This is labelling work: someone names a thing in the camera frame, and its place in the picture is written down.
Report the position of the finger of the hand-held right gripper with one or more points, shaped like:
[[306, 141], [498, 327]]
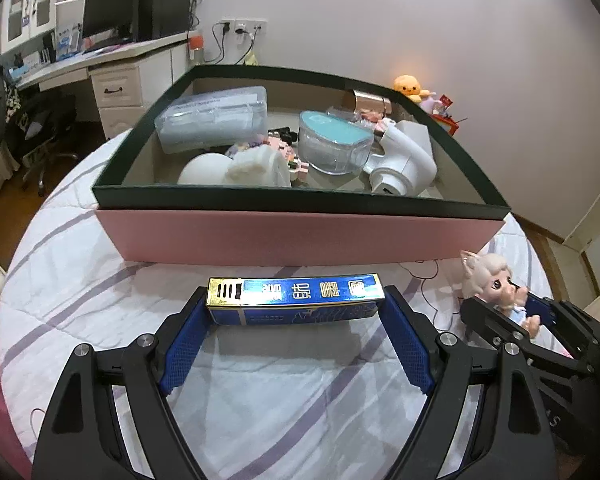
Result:
[[542, 309], [490, 322]]

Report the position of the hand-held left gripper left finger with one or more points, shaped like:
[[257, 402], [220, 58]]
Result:
[[180, 355]]

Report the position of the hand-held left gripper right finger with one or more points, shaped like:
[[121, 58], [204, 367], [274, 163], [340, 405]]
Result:
[[407, 350]]

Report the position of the small grey-haired doll figure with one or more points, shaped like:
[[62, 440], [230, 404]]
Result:
[[490, 280]]

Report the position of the blue and gold harmonica box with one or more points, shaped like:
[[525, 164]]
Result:
[[300, 295]]

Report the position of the pink box with green rim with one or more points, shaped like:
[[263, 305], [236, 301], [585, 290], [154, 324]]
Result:
[[280, 235]]

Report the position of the white handheld dryer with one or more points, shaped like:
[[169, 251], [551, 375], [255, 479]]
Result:
[[405, 165]]

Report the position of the white plush toy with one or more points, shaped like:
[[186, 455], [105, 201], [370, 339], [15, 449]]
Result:
[[250, 170]]

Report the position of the clear container with teal lid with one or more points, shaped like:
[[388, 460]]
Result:
[[332, 145]]

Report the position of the pink building block toy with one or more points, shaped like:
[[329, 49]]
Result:
[[280, 145]]

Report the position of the clear plastic storage box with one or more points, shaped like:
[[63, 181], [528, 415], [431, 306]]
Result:
[[210, 117]]

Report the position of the black fuzzy object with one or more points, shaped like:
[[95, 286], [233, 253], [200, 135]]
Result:
[[286, 135]]

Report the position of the rose gold metal jar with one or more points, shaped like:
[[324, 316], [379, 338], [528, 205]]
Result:
[[370, 100]]

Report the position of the orange printed box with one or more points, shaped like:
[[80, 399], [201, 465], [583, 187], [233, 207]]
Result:
[[447, 125]]

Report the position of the purple plush toy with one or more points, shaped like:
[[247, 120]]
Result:
[[432, 104]]

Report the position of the yellow plush duck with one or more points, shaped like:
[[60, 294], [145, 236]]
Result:
[[410, 87]]

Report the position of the black office chair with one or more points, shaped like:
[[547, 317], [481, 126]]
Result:
[[50, 130]]

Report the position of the white desk drawer unit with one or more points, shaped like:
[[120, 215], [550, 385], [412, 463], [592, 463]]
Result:
[[117, 95]]

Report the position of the yellow green hanging pouch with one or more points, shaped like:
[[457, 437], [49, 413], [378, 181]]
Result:
[[250, 57]]

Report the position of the white desk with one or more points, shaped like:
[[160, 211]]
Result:
[[130, 52]]

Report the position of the clear bottle with orange cap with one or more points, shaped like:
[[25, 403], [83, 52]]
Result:
[[196, 47]]

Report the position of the blue and white carton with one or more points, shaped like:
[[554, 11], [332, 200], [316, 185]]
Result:
[[67, 42]]

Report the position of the black computer monitor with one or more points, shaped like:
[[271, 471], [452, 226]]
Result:
[[110, 10]]

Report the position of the black computer tower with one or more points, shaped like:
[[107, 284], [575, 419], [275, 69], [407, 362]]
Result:
[[165, 2]]

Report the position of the white cabinet with glass doors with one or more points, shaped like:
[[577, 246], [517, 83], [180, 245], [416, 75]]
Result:
[[30, 5]]

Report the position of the white wall power outlet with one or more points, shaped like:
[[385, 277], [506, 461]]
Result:
[[245, 25]]

